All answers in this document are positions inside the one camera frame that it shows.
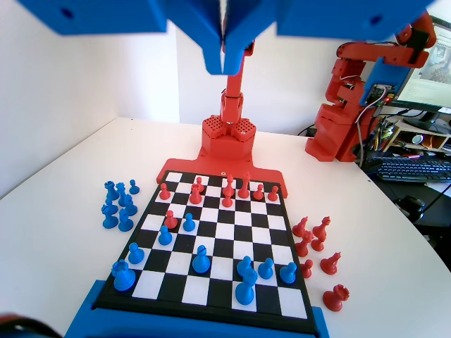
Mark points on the blue arm base plate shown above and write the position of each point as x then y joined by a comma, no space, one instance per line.
123,325

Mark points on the red robot arm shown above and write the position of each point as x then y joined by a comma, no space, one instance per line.
227,141

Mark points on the black computer monitor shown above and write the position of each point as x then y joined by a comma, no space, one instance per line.
433,70

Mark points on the blue board holder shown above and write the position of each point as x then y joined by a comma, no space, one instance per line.
387,75

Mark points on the red chess knight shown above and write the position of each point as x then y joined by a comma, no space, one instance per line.
321,229
300,229

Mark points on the black keyboard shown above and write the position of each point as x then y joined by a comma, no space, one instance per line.
405,169

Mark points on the wooden desk organizer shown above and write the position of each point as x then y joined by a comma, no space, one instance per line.
440,141

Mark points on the red chess bishop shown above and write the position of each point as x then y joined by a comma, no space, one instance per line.
330,265
229,188

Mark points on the black computer mouse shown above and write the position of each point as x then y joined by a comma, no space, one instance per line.
410,205

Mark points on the black white chessboard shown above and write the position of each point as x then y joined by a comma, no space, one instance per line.
225,239

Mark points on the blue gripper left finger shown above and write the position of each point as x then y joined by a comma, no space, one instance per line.
208,35

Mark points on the blue chess rook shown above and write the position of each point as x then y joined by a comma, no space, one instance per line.
110,193
123,278

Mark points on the red chess rook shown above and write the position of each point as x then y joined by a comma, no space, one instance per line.
335,299
195,197

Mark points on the red arm base plate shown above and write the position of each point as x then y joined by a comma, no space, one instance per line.
190,165

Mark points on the blue chess queen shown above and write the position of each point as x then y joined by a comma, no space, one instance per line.
121,195

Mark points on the black desk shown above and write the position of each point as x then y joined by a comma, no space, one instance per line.
437,232

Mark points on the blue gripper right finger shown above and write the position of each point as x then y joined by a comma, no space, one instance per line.
243,28

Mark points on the red chess pawn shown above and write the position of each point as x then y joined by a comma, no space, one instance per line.
259,193
164,193
306,270
318,244
226,201
273,194
200,182
171,221

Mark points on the green circuit board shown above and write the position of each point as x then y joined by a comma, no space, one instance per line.
378,92

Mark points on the black monitor stand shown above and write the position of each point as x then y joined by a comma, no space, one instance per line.
423,121

